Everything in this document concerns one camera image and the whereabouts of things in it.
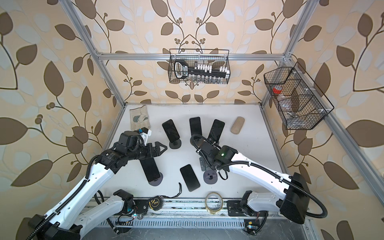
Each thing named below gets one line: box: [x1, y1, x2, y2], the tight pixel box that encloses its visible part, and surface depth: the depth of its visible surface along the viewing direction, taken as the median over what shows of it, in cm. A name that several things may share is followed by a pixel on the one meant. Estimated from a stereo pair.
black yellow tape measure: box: [148, 195, 163, 211], surface depth 75 cm
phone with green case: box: [139, 157, 161, 182], surface depth 79 cm
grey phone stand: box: [148, 172, 164, 187], surface depth 84 cm
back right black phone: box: [208, 119, 225, 143], surface depth 93 cm
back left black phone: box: [162, 119, 180, 143], surface depth 91 cm
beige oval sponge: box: [230, 116, 245, 135], surface depth 106 cm
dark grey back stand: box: [169, 139, 182, 149], surface depth 100 cm
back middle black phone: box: [189, 116, 202, 137], surface depth 93 cm
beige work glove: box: [129, 105, 151, 131], surface depth 114 cm
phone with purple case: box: [180, 164, 201, 192], surface depth 86 cm
